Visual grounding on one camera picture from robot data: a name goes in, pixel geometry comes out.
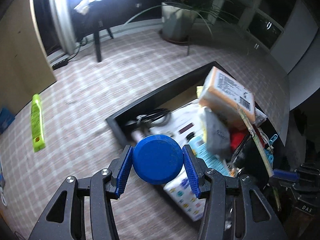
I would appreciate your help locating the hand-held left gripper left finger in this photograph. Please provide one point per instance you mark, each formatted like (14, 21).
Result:
(124, 171)

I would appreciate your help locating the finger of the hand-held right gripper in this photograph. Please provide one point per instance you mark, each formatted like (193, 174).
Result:
(283, 174)

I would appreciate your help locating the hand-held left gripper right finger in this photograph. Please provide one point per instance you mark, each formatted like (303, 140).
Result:
(191, 171)

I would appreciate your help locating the round blue lidded jar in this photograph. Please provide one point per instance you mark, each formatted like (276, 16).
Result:
(157, 160)

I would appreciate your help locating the black storage box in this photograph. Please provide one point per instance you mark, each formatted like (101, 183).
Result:
(150, 97)

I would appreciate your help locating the blue packet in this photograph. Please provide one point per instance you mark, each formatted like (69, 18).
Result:
(5, 120)

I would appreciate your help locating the white box with colourful print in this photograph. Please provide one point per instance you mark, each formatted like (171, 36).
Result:
(182, 196)

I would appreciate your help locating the light blue bottle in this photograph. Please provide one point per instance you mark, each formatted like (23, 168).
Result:
(196, 142)

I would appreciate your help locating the grey pouch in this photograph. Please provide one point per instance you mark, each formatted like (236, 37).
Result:
(216, 135)

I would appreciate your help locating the white booklet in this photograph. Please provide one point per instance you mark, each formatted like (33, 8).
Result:
(181, 120)

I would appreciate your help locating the greenish flat stick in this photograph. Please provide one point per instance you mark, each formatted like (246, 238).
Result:
(251, 131)

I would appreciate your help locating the red item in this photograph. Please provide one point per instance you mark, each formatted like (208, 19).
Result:
(238, 138)

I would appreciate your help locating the orange packet with barcode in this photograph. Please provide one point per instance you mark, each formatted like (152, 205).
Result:
(225, 97)

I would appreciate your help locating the pink checked rug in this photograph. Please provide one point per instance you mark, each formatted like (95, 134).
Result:
(87, 92)

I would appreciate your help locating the green tube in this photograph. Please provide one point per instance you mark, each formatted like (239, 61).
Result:
(37, 123)

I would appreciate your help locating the black power strip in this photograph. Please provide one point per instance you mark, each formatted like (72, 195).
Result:
(60, 63)

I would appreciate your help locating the white plant pot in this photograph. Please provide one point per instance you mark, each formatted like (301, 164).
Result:
(175, 20)

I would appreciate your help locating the wooden panel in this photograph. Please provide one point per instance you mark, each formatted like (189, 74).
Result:
(22, 50)

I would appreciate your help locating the green leafy plant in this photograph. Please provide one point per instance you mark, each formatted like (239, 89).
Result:
(203, 9)

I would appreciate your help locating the white standing panel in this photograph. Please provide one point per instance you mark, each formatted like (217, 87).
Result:
(60, 20)

